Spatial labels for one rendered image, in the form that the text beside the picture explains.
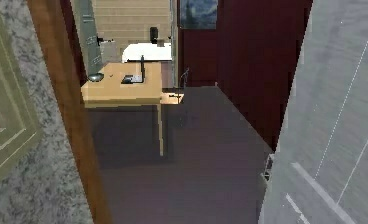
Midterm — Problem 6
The grey metal bowl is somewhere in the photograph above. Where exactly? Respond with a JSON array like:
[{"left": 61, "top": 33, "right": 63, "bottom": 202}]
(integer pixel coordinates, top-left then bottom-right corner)
[{"left": 87, "top": 72, "right": 105, "bottom": 83}]

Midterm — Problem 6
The framed blue painting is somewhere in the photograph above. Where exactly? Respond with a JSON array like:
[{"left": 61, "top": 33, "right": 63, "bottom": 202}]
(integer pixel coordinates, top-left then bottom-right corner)
[{"left": 179, "top": 0, "right": 219, "bottom": 30}]

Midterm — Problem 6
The light wooden table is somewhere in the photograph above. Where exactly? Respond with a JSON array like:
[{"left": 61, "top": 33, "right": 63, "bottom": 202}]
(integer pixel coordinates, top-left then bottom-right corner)
[{"left": 80, "top": 61, "right": 165, "bottom": 157}]

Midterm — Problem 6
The brown wooden door frame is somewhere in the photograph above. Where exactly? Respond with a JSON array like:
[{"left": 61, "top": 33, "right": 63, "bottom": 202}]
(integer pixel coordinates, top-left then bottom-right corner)
[{"left": 26, "top": 0, "right": 114, "bottom": 224}]

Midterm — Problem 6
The open black laptop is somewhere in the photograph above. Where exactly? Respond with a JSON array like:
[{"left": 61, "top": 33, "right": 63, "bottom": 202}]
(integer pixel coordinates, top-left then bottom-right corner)
[{"left": 120, "top": 54, "right": 147, "bottom": 85}]

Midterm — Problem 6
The black cylindrical speaker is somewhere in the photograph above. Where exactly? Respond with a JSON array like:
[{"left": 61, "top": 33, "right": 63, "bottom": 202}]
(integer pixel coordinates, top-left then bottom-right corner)
[{"left": 149, "top": 26, "right": 159, "bottom": 45}]

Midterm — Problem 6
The grey room door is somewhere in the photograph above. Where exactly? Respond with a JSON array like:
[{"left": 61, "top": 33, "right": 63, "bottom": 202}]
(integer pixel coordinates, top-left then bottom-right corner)
[{"left": 257, "top": 0, "right": 368, "bottom": 224}]

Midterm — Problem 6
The olive green framed picture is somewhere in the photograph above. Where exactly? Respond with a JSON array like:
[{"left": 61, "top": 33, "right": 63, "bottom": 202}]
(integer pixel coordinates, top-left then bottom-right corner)
[{"left": 0, "top": 6, "right": 44, "bottom": 186}]

